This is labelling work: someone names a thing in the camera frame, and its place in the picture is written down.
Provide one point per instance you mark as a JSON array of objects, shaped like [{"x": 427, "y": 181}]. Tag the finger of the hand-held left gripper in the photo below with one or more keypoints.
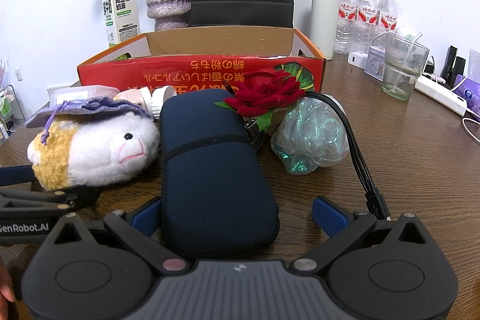
[
  {"x": 15, "y": 175},
  {"x": 45, "y": 200}
]

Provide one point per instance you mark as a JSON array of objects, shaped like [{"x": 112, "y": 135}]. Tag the small pale tin box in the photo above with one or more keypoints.
[{"x": 375, "y": 65}]

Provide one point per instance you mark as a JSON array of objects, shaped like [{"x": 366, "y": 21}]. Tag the white and yellow plush toy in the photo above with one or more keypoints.
[{"x": 105, "y": 143}]

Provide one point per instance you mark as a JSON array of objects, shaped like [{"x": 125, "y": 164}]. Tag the clear glass cup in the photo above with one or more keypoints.
[{"x": 397, "y": 80}]

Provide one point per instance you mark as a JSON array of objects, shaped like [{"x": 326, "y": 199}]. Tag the purple tissue pack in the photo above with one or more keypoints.
[{"x": 468, "y": 93}]

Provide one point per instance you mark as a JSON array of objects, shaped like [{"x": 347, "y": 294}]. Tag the clear plastic water bottle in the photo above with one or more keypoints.
[
  {"x": 345, "y": 24},
  {"x": 387, "y": 12},
  {"x": 365, "y": 16}
]

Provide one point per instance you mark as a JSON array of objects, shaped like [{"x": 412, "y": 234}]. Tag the red artificial rose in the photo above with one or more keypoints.
[{"x": 262, "y": 87}]

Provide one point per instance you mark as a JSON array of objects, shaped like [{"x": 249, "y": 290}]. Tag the red and orange cardboard box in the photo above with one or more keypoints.
[{"x": 168, "y": 74}]

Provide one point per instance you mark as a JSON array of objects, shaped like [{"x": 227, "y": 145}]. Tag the black cosmetic bottle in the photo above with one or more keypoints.
[
  {"x": 459, "y": 69},
  {"x": 449, "y": 61}
]

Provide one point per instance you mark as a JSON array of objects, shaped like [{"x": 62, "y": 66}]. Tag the person's left hand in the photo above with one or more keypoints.
[{"x": 5, "y": 290}]

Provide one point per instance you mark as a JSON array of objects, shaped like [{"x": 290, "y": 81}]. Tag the white thermos bottle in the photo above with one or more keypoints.
[{"x": 324, "y": 16}]

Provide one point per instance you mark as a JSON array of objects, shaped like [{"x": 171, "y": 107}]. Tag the wooden desktop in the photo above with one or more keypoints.
[{"x": 412, "y": 173}]

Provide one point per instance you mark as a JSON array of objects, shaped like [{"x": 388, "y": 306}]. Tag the white and green milk carton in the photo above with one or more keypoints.
[{"x": 123, "y": 12}]

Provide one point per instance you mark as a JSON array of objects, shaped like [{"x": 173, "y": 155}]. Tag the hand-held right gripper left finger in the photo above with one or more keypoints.
[{"x": 145, "y": 218}]

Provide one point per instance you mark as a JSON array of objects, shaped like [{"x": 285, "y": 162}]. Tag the white power strip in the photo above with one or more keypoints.
[{"x": 438, "y": 91}]

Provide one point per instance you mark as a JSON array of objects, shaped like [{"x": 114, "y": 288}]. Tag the white plastic bottle lying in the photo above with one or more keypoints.
[{"x": 137, "y": 96}]

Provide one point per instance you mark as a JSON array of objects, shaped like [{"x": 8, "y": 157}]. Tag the white wall socket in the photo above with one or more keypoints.
[{"x": 18, "y": 73}]

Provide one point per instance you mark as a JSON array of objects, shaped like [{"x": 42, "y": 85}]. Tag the clear glass straw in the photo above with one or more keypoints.
[{"x": 408, "y": 55}]

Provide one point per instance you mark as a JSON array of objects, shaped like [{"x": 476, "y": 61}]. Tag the translucent pink bottle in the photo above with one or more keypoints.
[{"x": 75, "y": 94}]

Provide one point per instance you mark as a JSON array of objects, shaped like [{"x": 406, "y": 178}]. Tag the iridescent cellophane ball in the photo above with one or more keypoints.
[{"x": 311, "y": 132}]

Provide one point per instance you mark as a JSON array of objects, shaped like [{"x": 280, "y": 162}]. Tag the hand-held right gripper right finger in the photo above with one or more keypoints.
[{"x": 330, "y": 217}]

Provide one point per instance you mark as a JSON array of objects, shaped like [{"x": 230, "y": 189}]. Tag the white round device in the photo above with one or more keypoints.
[{"x": 404, "y": 30}]

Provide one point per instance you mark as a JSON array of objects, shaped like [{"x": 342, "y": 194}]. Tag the navy blue zipper pouch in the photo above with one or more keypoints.
[{"x": 213, "y": 173}]

